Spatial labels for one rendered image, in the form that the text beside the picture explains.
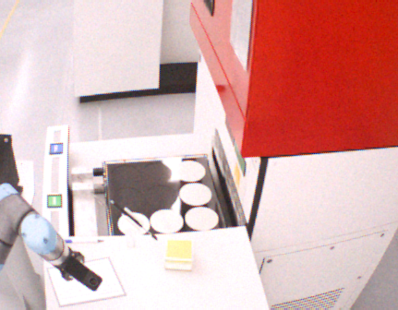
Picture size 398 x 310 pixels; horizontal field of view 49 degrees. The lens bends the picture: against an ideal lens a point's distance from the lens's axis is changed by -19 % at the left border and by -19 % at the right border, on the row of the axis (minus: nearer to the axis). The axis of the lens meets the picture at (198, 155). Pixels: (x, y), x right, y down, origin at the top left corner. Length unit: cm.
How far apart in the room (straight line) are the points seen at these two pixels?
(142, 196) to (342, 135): 68
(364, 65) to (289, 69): 23
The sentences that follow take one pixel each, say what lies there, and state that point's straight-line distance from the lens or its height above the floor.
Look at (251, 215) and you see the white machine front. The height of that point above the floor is 101.
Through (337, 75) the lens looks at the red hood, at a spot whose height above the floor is 148.
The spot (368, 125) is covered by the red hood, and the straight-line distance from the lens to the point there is 141.
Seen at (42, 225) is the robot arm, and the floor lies 138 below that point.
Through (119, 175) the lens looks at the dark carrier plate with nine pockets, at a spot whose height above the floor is 90.
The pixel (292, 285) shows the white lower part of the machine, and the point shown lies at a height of 54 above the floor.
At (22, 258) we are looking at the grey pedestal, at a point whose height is 47.
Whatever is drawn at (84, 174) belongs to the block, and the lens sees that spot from 175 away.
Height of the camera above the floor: 208
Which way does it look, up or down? 41 degrees down
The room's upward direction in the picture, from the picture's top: 4 degrees clockwise
